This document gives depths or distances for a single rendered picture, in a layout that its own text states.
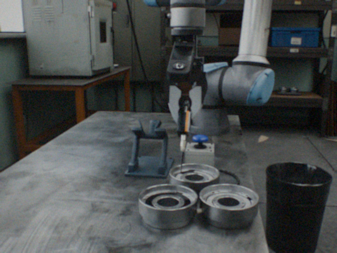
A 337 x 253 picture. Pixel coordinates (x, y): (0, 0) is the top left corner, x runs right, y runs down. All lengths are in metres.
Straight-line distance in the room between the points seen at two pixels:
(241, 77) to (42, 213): 0.69
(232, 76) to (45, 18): 2.13
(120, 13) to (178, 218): 4.08
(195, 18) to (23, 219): 0.52
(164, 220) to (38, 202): 0.27
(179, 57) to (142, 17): 3.78
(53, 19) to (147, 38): 1.76
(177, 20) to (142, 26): 3.73
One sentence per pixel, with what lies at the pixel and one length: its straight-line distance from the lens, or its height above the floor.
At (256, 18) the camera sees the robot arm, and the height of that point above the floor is 1.17.
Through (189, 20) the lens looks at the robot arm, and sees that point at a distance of 0.76.
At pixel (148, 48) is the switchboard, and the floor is 0.96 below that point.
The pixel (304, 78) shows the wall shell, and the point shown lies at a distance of 4.79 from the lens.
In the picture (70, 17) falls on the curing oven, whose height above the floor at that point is 1.26.
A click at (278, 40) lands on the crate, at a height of 1.07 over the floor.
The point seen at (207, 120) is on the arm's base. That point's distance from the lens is 1.16.
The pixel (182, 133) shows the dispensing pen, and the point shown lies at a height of 0.91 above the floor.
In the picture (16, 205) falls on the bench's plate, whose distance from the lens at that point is 0.75.
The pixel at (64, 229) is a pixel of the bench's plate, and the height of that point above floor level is 0.80.
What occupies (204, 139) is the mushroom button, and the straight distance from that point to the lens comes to 0.87.
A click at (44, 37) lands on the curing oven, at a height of 1.11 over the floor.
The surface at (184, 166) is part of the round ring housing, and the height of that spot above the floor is 0.84.
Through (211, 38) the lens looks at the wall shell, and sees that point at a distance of 4.63.
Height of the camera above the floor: 1.12
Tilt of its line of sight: 15 degrees down
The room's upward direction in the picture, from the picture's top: straight up
